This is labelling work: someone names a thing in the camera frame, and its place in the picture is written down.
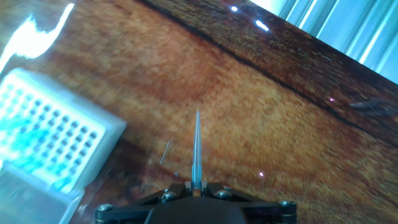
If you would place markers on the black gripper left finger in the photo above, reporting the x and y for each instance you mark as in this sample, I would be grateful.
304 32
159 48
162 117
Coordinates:
124 213

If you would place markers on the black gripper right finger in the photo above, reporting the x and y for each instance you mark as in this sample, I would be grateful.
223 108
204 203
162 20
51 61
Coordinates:
267 213

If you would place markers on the clear grey pipette tip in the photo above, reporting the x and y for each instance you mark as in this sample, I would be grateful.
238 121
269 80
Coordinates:
196 149

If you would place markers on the white pipette tip holder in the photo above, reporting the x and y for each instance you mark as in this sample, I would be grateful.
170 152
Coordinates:
105 149

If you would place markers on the blue pipette tip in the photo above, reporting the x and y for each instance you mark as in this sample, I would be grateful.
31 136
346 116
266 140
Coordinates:
60 183
9 124
31 140
31 163

